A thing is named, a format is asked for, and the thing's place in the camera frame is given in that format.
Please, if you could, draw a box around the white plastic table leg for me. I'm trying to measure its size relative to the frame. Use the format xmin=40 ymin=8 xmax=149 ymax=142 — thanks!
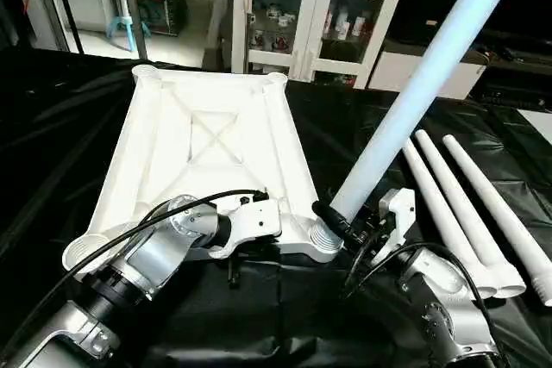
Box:
xmin=415 ymin=129 xmax=528 ymax=298
xmin=442 ymin=134 xmax=552 ymax=307
xmin=309 ymin=0 xmax=530 ymax=254
xmin=401 ymin=139 xmax=503 ymax=300

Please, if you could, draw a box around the black mat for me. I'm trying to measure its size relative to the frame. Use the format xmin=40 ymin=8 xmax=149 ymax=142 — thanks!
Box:
xmin=0 ymin=45 xmax=552 ymax=368

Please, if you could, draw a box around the white drawer unit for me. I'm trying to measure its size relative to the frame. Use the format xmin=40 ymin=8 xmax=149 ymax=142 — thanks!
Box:
xmin=367 ymin=39 xmax=489 ymax=100

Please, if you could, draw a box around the white glass door cabinet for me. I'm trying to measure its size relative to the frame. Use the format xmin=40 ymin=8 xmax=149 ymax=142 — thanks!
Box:
xmin=231 ymin=0 xmax=408 ymax=89

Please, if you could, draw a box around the white flat board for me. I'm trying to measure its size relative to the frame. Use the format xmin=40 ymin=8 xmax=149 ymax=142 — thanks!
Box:
xmin=516 ymin=108 xmax=552 ymax=147

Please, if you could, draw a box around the light blue stand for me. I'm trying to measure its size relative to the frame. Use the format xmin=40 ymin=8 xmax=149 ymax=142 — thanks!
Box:
xmin=105 ymin=0 xmax=153 ymax=54

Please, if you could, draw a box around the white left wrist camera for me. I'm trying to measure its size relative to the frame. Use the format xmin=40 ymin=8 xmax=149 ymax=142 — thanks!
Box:
xmin=210 ymin=193 xmax=284 ymax=259

